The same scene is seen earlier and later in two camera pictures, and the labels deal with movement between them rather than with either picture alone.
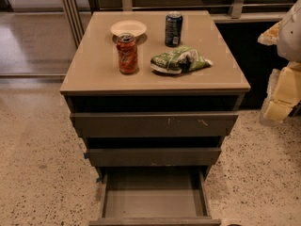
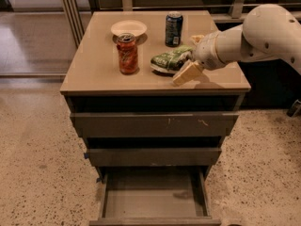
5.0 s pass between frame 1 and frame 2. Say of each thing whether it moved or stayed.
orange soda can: stayed
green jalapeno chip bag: stayed
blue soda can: stayed
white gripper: moved
